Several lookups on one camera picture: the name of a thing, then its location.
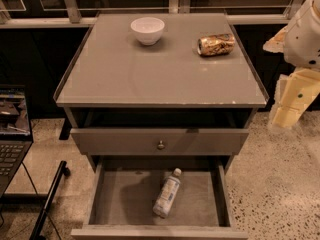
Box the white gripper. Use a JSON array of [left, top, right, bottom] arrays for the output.
[[263, 0, 320, 128]]

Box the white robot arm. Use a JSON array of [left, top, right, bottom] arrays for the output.
[[263, 0, 320, 128]]

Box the brass drawer knob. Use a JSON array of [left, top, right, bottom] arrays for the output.
[[157, 140, 165, 150]]

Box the grey open middle drawer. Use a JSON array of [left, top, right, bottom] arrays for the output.
[[71, 157, 248, 240]]

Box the grey top drawer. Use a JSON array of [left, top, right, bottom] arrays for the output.
[[71, 128, 248, 156]]

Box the gold crushed soda can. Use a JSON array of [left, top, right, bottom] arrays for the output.
[[197, 33, 235, 56]]

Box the metal window railing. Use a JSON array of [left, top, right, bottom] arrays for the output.
[[0, 0, 306, 28]]

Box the white ceramic bowl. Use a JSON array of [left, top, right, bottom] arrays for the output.
[[130, 17, 165, 45]]

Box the black laptop stand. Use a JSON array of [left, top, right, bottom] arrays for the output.
[[0, 161, 71, 240]]

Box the black laptop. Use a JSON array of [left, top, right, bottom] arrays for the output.
[[0, 84, 33, 198]]

